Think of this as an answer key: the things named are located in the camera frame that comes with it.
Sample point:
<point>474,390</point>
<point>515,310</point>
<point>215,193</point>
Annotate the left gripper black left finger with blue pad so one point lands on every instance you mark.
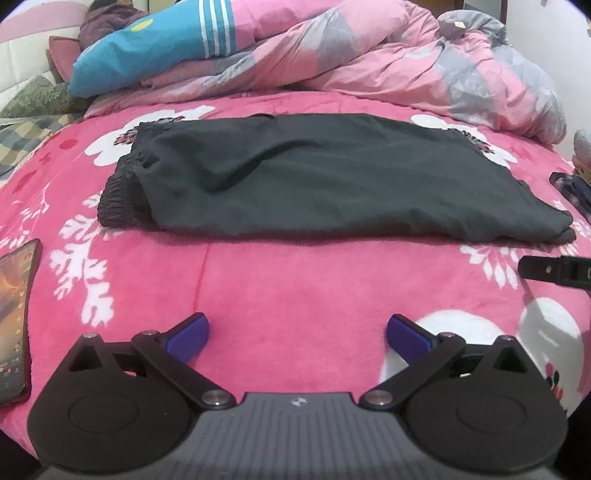
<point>120,406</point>

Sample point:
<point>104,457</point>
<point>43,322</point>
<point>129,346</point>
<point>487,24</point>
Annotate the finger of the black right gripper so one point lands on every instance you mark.
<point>567,271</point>

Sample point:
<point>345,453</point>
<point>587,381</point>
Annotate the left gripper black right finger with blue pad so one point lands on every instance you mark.
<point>479,408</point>

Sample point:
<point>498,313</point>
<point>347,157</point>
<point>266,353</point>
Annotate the dark grey pants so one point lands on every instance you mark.
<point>314,177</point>

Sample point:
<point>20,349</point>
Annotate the black smartphone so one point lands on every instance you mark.
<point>18,270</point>

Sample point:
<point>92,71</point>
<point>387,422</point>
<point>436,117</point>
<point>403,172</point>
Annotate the pink floral blanket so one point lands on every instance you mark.
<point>284,318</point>

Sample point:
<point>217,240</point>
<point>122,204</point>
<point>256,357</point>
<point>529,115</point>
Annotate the pink grey quilt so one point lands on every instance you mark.
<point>458,65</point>

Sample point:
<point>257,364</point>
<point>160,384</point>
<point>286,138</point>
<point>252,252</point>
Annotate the plaid pillow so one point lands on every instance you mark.
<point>20,137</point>

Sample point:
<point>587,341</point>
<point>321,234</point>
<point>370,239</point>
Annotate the green floral pillow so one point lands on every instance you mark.
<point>40,97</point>

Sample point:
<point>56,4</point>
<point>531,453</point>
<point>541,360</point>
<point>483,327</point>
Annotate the dark pink cushion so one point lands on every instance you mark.
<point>63,53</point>

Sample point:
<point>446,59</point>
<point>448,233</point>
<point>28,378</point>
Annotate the blue pink striped pillow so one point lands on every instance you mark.
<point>187,30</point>

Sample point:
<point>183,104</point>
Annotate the maroon padded jacket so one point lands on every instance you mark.
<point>105,17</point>

